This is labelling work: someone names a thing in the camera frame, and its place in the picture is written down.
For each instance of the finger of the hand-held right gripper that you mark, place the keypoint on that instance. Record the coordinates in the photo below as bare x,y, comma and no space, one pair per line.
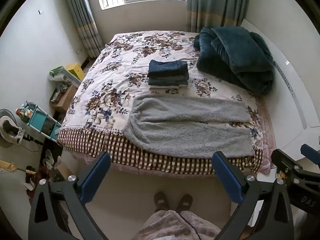
282,160
310,152

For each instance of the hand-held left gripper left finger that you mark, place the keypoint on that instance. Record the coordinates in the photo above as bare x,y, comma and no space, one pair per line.
96,177

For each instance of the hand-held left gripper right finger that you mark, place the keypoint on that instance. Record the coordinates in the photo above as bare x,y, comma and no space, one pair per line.
228,180

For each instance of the grey fleece pants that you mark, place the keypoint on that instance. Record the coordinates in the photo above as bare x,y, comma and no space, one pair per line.
185,127

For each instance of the stack of folded pants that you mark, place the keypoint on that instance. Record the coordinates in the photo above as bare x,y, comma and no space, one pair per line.
167,72

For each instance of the person's right brown slipper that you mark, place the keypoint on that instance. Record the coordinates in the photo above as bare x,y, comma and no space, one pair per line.
184,202

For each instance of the pair of pale shoes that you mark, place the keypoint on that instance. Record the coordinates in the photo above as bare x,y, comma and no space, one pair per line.
50,160

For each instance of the white headboard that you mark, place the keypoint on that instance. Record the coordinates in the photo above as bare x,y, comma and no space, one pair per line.
287,92

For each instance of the person's checked pyjama legs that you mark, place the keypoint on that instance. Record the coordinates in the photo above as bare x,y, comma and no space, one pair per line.
170,226

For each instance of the teal storage rack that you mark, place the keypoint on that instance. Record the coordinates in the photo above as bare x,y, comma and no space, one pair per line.
40,118

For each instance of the cardboard box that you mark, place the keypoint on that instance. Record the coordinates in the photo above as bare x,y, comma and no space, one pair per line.
65,97

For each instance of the standing fan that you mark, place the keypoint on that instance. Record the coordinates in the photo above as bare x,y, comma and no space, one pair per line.
10,130

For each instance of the floral bed cover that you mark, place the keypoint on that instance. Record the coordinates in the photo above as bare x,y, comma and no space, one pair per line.
115,80

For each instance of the yellow box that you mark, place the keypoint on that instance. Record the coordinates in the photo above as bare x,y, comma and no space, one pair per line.
75,70

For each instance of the dark teal blanket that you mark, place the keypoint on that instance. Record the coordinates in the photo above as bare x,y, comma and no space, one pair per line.
237,57

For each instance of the green box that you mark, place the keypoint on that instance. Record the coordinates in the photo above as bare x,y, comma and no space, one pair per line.
57,71

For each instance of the striped grey curtain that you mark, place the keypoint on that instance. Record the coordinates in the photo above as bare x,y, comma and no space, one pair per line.
82,20
212,5

